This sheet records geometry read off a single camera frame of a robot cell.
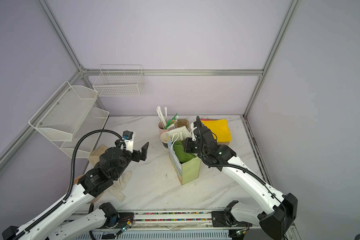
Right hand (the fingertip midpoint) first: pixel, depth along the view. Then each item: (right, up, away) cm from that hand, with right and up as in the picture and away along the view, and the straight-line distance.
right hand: (180, 141), depth 72 cm
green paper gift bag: (+3, -16, +4) cm, 17 cm away
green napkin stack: (-1, -5, +6) cm, 8 cm away
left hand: (-21, 0, -2) cm, 21 cm away
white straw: (0, +2, +11) cm, 11 cm away
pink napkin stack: (+18, +14, +43) cm, 48 cm away
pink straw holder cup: (-14, +6, +29) cm, 33 cm away
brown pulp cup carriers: (0, +11, +39) cm, 41 cm away
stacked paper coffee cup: (-12, +1, +21) cm, 24 cm away
